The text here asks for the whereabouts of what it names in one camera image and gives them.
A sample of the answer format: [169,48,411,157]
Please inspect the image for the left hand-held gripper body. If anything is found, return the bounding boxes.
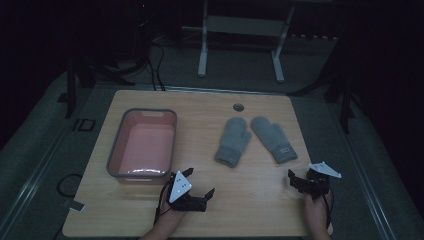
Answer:
[166,170,208,213]

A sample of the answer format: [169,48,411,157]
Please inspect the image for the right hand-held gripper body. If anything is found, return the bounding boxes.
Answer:
[293,161,343,201]

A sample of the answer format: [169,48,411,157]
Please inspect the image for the person's right hand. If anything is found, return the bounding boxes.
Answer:
[302,190,333,228]

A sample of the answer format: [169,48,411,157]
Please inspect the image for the person's left hand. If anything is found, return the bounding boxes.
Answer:
[159,201,187,224]

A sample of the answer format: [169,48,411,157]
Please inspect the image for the grey mitten with label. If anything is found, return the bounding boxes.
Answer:
[250,115,299,165]

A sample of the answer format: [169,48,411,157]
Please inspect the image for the pink basin with grey rim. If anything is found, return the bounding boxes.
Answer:
[106,108,178,185]

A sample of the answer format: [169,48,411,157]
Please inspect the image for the plain grey mitten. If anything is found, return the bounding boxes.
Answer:
[214,116,253,169]

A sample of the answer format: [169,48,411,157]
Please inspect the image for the black tripod stand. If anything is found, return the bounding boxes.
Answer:
[64,54,152,120]
[289,64,358,135]

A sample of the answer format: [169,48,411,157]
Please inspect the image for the grey tape piece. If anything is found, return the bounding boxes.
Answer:
[61,198,86,213]

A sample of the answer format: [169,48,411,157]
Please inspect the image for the white metal stand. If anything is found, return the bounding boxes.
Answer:
[197,0,296,84]

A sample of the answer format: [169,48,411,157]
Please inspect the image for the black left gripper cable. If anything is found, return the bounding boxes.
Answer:
[153,179,175,225]

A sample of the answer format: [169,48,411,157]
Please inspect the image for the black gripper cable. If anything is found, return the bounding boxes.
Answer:
[320,186,335,229]
[153,179,175,225]

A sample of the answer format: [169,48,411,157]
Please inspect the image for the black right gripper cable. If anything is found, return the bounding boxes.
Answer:
[320,186,335,229]

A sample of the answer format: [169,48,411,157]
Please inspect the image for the black floor cables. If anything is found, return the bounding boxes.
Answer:
[145,41,167,92]

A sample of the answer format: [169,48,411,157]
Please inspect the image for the black looped floor cable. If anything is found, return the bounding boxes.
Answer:
[56,172,84,199]

